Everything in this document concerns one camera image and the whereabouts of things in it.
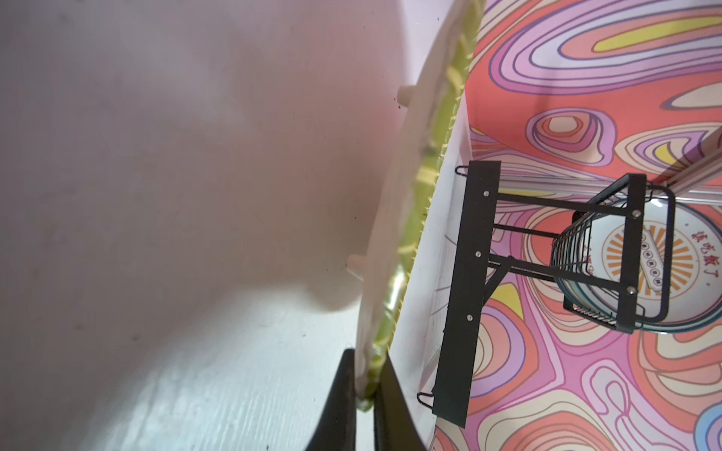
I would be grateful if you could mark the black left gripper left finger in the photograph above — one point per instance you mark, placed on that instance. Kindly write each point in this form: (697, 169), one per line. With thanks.
(336, 429)

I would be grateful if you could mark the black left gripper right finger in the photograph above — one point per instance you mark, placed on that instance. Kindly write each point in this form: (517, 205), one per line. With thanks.
(394, 429)

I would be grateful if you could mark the small orange sunburst plate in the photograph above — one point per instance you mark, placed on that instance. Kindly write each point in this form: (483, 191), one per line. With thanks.
(679, 287)

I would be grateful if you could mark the yellow green woven tray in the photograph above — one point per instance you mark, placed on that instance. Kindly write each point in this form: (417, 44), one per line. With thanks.
(432, 105)

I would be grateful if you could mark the black two-tier dish rack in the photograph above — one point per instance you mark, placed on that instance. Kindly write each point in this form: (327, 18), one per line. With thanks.
(478, 272)

